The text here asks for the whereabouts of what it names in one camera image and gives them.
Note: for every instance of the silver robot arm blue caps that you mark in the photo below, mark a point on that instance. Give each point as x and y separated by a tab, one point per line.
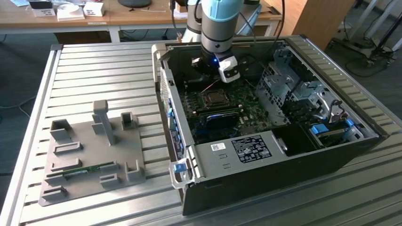
217	35

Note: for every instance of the green RAM stick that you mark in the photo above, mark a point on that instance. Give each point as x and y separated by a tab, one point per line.
82	170
220	110

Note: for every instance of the green motherboard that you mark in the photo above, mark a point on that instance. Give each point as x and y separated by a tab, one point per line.
252	110

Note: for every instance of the metal drive cage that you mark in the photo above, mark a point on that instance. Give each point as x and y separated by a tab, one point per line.
277	89

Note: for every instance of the pale blue teach pendant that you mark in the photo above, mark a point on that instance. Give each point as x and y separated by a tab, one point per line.
256	18

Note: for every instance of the wooden desk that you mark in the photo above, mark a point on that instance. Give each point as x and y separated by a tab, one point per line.
141	16
19	20

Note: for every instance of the aluminium slat table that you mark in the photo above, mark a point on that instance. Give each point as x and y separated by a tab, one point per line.
104	70

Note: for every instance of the dark round object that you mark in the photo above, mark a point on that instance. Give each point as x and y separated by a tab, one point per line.
134	2

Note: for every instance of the silver power supply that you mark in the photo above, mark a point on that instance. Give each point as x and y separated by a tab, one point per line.
220	162

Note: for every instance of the wooden cabinet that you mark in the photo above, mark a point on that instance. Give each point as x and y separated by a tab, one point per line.
321	21

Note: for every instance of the blue release tab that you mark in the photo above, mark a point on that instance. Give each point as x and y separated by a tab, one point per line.
180	168

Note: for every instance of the blue disk carrier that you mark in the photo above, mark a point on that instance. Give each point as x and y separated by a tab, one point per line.
349	122
319	129

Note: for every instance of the white labelled box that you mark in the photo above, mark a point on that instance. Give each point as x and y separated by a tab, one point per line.
45	12
94	9

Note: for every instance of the white round holder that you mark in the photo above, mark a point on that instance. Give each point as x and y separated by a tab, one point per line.
72	14

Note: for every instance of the grey parts rack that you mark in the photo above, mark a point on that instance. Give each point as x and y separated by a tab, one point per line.
88	150

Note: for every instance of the open PC case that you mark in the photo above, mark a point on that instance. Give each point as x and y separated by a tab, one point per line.
252	193

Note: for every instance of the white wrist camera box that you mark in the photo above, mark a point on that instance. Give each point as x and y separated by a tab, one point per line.
229	73

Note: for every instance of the white metal frame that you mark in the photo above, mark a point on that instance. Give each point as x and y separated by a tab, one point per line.
368	14

